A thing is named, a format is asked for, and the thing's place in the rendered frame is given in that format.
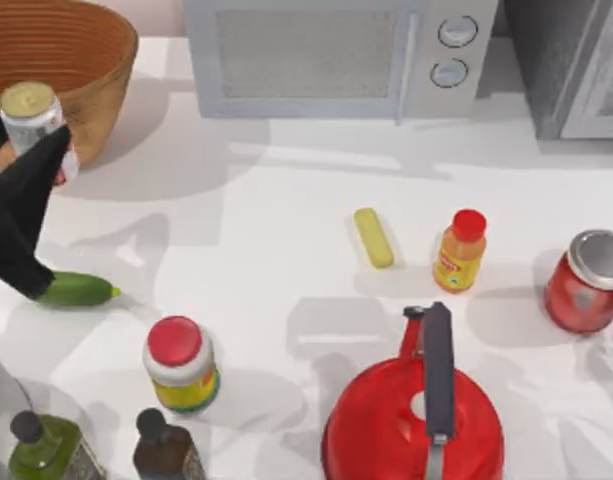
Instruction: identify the yellow bar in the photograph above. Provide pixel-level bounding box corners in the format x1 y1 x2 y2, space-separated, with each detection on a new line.
352 206 398 272

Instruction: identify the microwave door handle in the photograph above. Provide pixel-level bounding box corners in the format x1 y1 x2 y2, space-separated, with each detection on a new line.
394 12 419 126

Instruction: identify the green cucumber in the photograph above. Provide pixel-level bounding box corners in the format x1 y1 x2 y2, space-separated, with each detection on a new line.
34 271 123 309

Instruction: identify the white jar with red lid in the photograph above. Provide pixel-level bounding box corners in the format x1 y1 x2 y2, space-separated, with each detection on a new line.
141 314 222 416

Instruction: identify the orange bottle with red cap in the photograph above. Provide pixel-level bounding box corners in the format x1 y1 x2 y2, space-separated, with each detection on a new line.
432 208 489 296

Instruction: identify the pale microwave oven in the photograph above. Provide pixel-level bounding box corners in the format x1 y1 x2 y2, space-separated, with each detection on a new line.
182 0 501 127

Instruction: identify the red and white can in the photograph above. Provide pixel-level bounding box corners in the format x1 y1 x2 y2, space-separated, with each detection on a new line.
0 82 81 189

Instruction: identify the microwave knob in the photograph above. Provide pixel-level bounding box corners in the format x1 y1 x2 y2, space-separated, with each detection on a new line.
429 58 470 91
437 14 480 47

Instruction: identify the green bottle with black cap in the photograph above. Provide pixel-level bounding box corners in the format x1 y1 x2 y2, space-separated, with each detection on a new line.
7 409 108 480

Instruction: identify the microwave oven door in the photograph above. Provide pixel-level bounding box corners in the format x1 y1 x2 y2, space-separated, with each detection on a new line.
184 0 418 121

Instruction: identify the brown bottle with black cap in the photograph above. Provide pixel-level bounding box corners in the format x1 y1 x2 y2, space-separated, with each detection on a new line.
131 407 208 480

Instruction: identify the red can with silver top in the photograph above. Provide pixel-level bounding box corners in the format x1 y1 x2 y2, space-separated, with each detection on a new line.
542 229 613 335

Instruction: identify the red kettle with dark handle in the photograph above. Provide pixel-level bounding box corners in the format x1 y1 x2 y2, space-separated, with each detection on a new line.
320 301 507 480

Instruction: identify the wooden basket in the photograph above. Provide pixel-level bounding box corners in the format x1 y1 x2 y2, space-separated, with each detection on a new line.
0 0 140 169

